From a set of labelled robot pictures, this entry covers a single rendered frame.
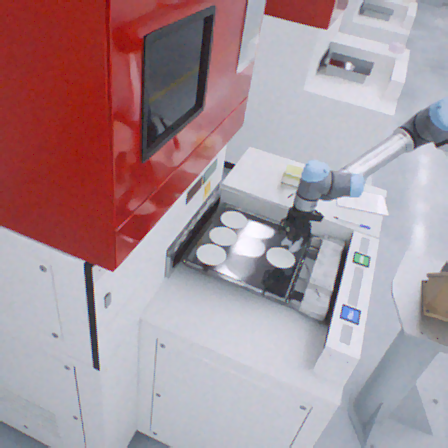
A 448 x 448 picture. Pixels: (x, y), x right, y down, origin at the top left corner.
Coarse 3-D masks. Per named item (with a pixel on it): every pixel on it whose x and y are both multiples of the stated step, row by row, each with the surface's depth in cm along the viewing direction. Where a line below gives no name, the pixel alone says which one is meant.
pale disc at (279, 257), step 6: (270, 252) 150; (276, 252) 150; (282, 252) 151; (288, 252) 151; (270, 258) 147; (276, 258) 148; (282, 258) 148; (288, 258) 149; (294, 258) 149; (276, 264) 145; (282, 264) 146; (288, 264) 146
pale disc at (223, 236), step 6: (216, 228) 156; (222, 228) 156; (228, 228) 157; (210, 234) 153; (216, 234) 153; (222, 234) 154; (228, 234) 154; (234, 234) 154; (216, 240) 151; (222, 240) 151; (228, 240) 151; (234, 240) 152
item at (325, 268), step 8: (320, 248) 158; (328, 248) 159; (320, 256) 155; (328, 256) 155; (336, 256) 156; (320, 264) 152; (328, 264) 152; (336, 264) 153; (312, 272) 148; (320, 272) 148; (328, 272) 149; (328, 280) 146; (304, 312) 136; (312, 312) 135; (320, 312) 134
